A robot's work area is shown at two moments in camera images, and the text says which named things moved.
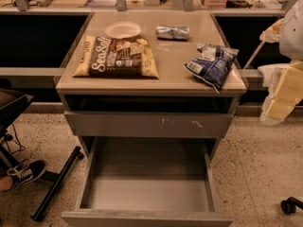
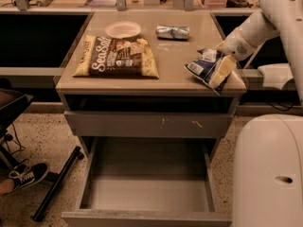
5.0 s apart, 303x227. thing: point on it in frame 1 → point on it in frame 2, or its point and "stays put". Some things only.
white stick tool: x=253 y=55 stays put
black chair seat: x=11 y=103 stays put
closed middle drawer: x=146 y=124 stays put
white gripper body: x=293 y=37 → x=236 y=46
